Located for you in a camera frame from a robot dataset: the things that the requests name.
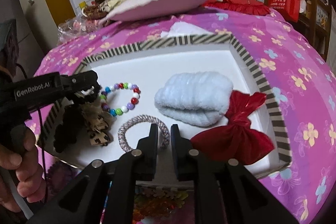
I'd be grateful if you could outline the person's left hand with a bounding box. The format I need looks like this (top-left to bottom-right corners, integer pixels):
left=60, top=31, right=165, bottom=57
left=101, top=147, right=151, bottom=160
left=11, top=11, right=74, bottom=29
left=1, top=128, right=46, bottom=203

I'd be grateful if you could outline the pink white pillow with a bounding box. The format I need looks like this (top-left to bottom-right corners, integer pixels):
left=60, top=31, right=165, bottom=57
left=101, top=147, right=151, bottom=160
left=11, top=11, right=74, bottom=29
left=99, top=0, right=223, bottom=24

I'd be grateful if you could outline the light blue fluffy scrunchie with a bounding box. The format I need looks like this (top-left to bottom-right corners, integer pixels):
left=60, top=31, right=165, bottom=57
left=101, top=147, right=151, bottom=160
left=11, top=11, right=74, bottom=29
left=154, top=72, right=234, bottom=127

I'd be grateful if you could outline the clear plastic bag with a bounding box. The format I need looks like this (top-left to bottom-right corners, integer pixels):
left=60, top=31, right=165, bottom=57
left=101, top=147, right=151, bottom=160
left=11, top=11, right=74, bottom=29
left=58, top=16, right=101, bottom=45

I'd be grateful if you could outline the wooden chair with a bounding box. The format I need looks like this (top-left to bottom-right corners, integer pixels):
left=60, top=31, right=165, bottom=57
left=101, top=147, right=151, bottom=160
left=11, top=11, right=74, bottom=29
left=299, top=0, right=332, bottom=61

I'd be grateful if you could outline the red satin bow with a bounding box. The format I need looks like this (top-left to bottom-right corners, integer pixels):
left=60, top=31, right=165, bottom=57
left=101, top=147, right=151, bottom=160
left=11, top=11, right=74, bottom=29
left=190, top=90, right=274, bottom=165

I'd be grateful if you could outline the leopard print bow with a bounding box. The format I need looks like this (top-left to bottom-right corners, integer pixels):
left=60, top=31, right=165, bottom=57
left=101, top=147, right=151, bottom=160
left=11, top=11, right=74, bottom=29
left=81, top=102, right=113, bottom=146

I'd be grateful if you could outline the red shopping bag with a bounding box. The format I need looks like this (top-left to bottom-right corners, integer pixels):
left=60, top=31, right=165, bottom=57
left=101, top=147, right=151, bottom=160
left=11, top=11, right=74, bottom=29
left=268, top=0, right=300, bottom=22

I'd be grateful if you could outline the red pillow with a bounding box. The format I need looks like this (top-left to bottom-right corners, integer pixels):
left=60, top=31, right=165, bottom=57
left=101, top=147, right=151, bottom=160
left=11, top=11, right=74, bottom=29
left=202, top=0, right=270, bottom=16

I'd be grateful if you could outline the black white striped box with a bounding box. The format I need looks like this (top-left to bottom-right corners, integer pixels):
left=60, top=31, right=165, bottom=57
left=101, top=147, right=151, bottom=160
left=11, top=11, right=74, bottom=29
left=44, top=35, right=292, bottom=178

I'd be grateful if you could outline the pink floral bedsheet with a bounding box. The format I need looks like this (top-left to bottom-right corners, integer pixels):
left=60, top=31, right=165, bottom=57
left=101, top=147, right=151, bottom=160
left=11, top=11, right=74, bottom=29
left=36, top=8, right=335, bottom=223

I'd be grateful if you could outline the multicolour bead bracelet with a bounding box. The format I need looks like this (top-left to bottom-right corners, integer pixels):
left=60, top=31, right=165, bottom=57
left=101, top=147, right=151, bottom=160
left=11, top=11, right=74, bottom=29
left=99, top=82, right=141, bottom=117

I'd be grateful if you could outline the brown scrunchie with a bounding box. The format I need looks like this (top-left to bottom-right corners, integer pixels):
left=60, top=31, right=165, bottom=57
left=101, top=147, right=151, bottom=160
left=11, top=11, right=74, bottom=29
left=53, top=104, right=86, bottom=153

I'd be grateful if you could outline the silver rhinestone bracelet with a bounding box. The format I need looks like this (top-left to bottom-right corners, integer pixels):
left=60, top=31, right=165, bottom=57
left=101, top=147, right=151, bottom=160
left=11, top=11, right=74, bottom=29
left=117, top=114, right=171, bottom=153

